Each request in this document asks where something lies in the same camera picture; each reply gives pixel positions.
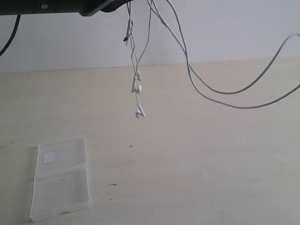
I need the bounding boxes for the white wired earphones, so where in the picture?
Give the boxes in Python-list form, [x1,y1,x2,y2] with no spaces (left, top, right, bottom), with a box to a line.
[121,0,300,120]

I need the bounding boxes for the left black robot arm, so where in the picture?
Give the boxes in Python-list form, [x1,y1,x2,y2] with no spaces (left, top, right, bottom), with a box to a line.
[0,0,130,16]

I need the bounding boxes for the white sticker label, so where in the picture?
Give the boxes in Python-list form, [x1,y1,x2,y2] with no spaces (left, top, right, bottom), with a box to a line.
[43,152,55,165]

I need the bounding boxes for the clear plastic storage case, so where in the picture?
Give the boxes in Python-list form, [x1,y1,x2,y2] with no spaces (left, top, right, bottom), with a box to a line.
[30,136,91,222]

